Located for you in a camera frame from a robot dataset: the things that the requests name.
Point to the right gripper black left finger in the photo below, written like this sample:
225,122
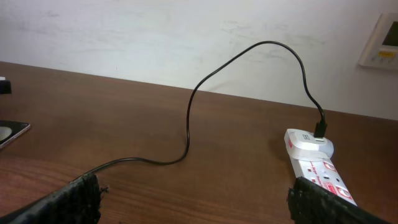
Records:
77,202

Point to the white wall control panel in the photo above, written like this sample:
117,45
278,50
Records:
380,52

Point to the white USB charger adapter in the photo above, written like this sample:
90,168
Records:
302,145

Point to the black Samsung Galaxy phone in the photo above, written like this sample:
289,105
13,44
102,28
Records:
11,130

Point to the white power strip red switches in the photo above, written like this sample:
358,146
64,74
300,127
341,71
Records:
324,174

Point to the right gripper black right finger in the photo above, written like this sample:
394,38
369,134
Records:
311,204

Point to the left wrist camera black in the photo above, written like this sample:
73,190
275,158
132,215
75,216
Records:
5,86

